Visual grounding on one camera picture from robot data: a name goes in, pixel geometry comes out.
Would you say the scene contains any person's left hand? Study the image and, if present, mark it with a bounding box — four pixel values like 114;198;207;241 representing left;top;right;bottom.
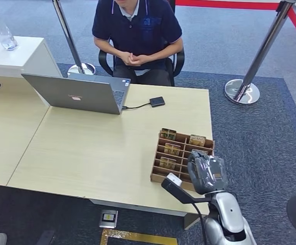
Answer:
129;53;149;66

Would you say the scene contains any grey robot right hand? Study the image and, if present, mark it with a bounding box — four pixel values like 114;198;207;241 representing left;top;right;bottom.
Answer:
187;150;229;196

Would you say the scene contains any person's right hand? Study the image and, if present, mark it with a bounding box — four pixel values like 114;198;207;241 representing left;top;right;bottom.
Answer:
120;51;138;66

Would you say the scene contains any person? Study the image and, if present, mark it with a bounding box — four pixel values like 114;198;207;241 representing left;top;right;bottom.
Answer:
91;0;183;87

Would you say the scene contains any gold patterned card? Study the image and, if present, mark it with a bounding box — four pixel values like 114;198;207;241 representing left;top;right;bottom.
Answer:
189;134;207;148
160;128;177;141
159;156;177;170
163;142;181;156

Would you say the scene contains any wooden slotted card holder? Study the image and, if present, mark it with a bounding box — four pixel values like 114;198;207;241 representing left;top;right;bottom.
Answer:
150;128;215;192

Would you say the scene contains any black external drive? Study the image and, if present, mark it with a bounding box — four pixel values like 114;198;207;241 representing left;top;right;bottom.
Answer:
150;96;165;108

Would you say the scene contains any grey desk underframe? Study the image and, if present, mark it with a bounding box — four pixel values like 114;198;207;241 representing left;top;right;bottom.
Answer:
88;199;202;231

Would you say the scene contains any black office chair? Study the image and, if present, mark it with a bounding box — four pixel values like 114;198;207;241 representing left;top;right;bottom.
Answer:
98;0;186;87

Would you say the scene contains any grey open laptop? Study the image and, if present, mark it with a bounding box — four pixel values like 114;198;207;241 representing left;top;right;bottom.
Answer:
21;72;131;115

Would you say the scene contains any white cabinet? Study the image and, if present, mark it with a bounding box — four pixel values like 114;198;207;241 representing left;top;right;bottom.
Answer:
0;34;63;79

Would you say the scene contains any metal floor socket box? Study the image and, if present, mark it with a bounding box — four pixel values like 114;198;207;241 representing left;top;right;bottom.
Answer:
99;209;119;229

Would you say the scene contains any clear plastic water bottle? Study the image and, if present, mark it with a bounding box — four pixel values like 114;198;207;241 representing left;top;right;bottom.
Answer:
0;3;19;52

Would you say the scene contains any black floor strip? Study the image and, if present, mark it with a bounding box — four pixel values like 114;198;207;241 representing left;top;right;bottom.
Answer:
36;230;55;245

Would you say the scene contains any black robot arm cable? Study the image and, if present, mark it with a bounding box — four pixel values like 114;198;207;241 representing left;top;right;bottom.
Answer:
193;202;208;245

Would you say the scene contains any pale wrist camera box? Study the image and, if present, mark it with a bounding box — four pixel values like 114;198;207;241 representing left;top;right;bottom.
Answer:
161;173;211;205

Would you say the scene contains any thin black drive cable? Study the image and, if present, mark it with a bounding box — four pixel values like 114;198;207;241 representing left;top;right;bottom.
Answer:
122;102;151;111

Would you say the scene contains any chrome stanchion post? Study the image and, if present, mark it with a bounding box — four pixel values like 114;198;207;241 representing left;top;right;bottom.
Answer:
51;0;96;76
224;0;296;106

